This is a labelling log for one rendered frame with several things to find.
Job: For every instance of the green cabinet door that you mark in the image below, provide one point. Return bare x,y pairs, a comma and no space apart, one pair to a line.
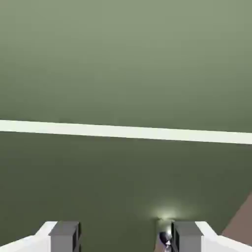
126,59
110,177

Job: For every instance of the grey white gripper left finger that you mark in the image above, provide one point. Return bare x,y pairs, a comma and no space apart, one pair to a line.
63,238

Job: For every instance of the green cabinet with white frame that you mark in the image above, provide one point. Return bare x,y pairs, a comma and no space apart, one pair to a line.
126,132

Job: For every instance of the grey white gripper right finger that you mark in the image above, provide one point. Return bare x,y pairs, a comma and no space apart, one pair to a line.
189,238

